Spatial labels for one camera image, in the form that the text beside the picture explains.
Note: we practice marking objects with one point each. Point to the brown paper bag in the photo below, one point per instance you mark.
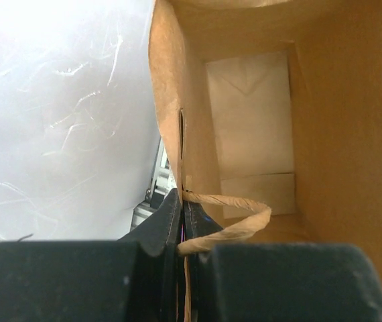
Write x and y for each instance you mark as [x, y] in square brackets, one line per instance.
[279, 102]

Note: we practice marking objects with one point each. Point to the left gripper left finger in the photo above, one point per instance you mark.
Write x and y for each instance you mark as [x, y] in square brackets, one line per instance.
[135, 278]

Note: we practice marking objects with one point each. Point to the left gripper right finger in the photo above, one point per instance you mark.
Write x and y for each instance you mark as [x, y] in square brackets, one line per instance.
[338, 277]

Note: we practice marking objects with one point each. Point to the aluminium frame rail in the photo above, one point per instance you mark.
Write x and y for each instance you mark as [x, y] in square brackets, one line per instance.
[159, 186]

